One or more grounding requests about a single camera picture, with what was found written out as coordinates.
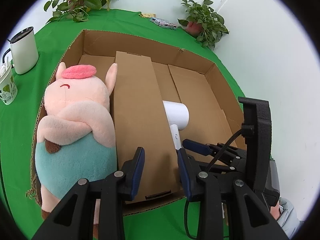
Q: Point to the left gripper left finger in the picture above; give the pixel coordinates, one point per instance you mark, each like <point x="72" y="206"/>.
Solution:
<point x="73" y="217"/>

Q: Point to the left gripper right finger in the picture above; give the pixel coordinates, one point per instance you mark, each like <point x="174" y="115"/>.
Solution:
<point x="248" y="217"/>

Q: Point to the white hair dryer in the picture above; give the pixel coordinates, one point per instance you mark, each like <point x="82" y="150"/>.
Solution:
<point x="178" y="118"/>

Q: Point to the grey right sleeve forearm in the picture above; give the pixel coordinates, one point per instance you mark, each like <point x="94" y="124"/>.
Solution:
<point x="288" y="219"/>

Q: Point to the person's right hand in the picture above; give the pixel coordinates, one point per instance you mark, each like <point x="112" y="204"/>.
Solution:
<point x="276" y="211"/>

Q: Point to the cardboard tray box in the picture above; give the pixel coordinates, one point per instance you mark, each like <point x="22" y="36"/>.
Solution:
<point x="182" y="76"/>

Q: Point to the brown cardboard divider box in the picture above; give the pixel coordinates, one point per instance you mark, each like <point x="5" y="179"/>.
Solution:
<point x="140" y="121"/>

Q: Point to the pink pig plush toy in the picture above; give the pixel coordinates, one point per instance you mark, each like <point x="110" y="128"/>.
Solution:
<point x="76" y="138"/>

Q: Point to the green tablecloth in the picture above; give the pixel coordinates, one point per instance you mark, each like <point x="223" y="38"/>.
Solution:
<point x="18" y="119"/>

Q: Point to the small potted plant red pot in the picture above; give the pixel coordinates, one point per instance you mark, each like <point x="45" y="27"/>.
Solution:
<point x="203" y="23"/>

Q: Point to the colourful tissue packet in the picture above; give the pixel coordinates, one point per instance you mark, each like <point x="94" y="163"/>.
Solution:
<point x="163" y="23"/>

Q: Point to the green patterned paper cup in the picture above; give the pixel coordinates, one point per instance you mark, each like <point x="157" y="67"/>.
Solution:
<point x="8" y="88"/>

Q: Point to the yellow card packet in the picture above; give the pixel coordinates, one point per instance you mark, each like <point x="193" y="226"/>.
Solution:
<point x="147" y="15"/>

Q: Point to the white thermos mug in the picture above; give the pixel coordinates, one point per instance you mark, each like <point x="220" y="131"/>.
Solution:
<point x="23" y="50"/>

